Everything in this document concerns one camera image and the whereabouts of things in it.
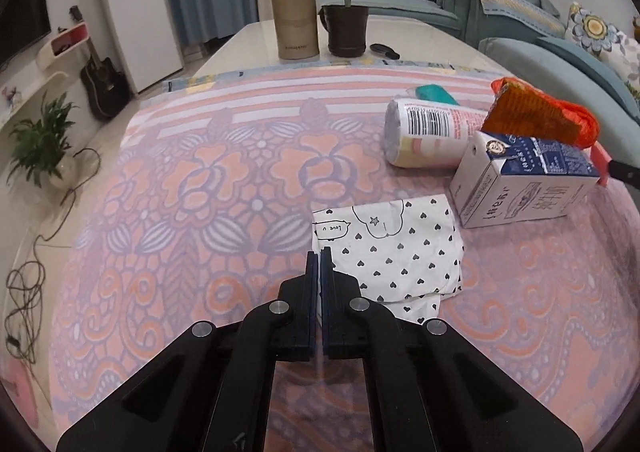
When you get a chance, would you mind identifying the white refrigerator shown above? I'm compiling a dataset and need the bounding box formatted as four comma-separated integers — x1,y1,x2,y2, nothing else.
97,0,186,94

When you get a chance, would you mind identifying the teal packet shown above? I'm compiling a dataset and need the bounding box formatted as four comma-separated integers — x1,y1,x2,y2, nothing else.
407,83,461,107

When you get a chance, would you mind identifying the black television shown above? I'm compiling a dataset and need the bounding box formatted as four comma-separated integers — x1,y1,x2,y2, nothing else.
0,0,52,73

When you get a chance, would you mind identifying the white and blue milk carton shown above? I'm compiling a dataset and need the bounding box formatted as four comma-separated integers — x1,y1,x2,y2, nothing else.
448,130,601,229

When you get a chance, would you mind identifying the blue-green sofa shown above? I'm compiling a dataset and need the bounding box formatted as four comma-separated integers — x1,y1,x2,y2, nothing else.
317,0,640,118

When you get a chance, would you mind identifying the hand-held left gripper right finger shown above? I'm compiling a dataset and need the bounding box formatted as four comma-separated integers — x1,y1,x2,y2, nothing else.
320,247,583,452

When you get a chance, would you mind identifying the black guitar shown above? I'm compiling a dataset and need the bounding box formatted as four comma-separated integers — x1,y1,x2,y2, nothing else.
70,6,132,120

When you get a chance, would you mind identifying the orange snack packet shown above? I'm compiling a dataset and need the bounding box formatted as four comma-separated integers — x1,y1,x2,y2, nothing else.
482,77,612,189

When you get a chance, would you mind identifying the black cable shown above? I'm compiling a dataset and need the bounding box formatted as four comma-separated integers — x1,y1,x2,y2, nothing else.
5,147,101,363

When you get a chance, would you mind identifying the potted green plant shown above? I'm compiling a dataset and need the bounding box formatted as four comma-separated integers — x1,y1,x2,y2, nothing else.
7,92,81,189

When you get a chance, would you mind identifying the dark brown mug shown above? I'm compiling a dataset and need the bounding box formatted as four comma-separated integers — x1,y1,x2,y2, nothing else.
318,4,371,58

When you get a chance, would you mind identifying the pink floral patterned blanket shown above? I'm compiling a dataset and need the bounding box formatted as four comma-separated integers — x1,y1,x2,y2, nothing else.
47,59,640,452

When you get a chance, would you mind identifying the gold thermos flask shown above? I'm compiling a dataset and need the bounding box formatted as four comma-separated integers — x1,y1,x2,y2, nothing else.
269,0,321,60

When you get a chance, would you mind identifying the floral cushion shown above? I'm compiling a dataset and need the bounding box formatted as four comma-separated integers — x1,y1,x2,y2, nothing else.
565,2,640,93

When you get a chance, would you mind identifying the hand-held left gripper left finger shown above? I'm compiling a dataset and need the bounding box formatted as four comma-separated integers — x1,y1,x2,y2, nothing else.
56,249,321,452

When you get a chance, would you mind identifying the white and red wall shelf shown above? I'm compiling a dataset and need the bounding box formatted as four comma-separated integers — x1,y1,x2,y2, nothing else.
37,22,91,70

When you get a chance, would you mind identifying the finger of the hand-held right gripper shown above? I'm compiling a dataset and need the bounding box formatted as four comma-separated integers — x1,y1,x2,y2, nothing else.
607,158,640,184

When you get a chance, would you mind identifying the pink and white drink bottle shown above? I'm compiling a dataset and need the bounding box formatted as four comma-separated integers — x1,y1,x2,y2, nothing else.
384,98,488,168

